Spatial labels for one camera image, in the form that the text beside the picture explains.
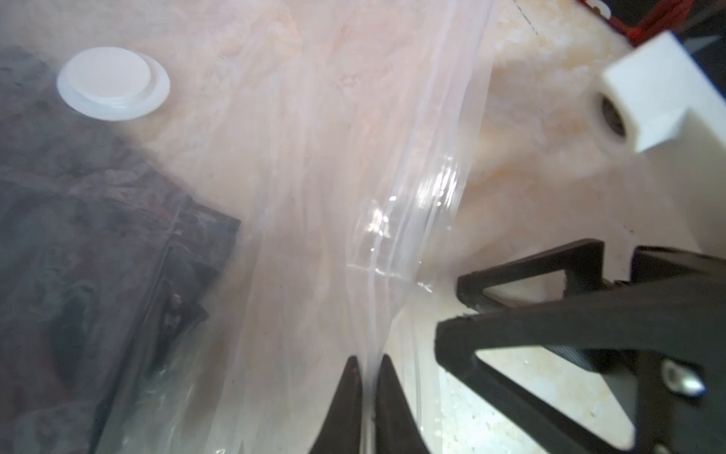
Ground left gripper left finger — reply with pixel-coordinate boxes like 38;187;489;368
309;356;363;454

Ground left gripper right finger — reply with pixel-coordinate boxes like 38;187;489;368
375;355;430;454

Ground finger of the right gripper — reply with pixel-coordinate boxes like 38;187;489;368
456;238;610;313
435;283;726;454

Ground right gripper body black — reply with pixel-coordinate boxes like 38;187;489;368
629;246;725;453

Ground clear plastic vacuum bag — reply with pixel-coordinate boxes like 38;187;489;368
1;1;497;453

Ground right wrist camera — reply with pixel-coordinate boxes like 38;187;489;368
582;32;725;257

